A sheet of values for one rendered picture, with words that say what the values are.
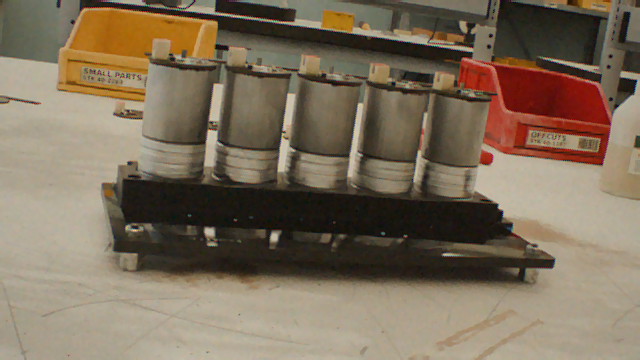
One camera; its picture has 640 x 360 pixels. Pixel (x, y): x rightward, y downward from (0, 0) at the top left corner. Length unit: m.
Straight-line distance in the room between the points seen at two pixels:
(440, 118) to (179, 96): 0.10
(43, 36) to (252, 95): 4.63
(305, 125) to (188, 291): 0.09
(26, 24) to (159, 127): 4.66
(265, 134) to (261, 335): 0.10
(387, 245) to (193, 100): 0.08
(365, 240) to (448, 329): 0.05
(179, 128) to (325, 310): 0.09
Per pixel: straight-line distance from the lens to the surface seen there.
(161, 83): 0.29
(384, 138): 0.32
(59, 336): 0.22
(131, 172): 0.30
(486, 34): 2.69
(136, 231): 0.26
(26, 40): 4.95
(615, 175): 0.54
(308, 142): 0.31
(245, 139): 0.30
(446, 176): 0.33
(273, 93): 0.30
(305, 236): 0.29
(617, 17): 2.84
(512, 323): 0.27
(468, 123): 0.33
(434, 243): 0.30
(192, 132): 0.30
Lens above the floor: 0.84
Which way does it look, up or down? 12 degrees down
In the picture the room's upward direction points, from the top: 8 degrees clockwise
